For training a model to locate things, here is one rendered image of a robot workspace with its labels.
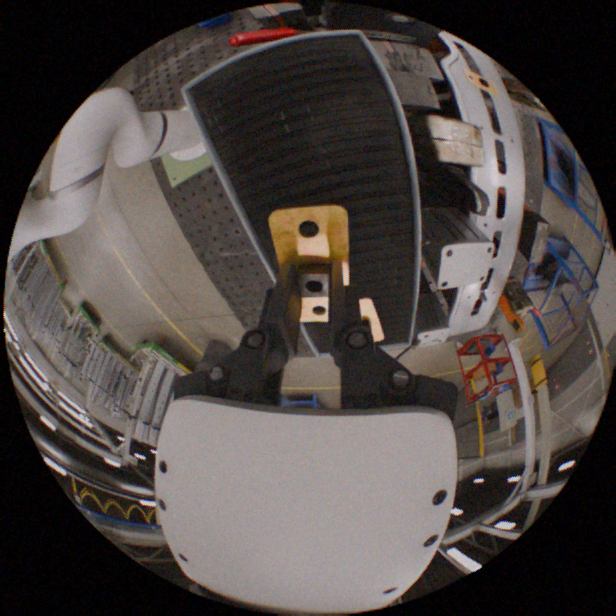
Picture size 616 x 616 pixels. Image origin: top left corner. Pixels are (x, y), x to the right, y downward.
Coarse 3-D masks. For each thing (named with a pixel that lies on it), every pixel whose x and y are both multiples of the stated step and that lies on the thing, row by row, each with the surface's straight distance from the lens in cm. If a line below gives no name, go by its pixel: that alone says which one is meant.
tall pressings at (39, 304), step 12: (36, 276) 727; (48, 276) 703; (36, 288) 699; (48, 288) 675; (60, 288) 674; (24, 300) 737; (36, 300) 703; (36, 312) 677; (48, 312) 673; (36, 324) 697; (36, 336) 702
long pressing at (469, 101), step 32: (448, 64) 43; (480, 64) 52; (480, 96) 44; (480, 128) 41; (512, 128) 49; (512, 160) 48; (512, 192) 48; (480, 224) 44; (512, 224) 51; (512, 256) 57; (448, 320) 60; (480, 320) 69
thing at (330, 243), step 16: (288, 208) 10; (304, 208) 10; (320, 208) 10; (336, 208) 10; (272, 224) 10; (288, 224) 10; (320, 224) 10; (336, 224) 10; (288, 240) 11; (304, 240) 11; (320, 240) 10; (336, 240) 10; (288, 256) 11; (304, 256) 11; (320, 256) 11; (336, 256) 11; (304, 272) 11; (320, 272) 11; (304, 288) 11; (320, 288) 11; (304, 304) 14; (320, 304) 13; (304, 320) 15; (320, 320) 15
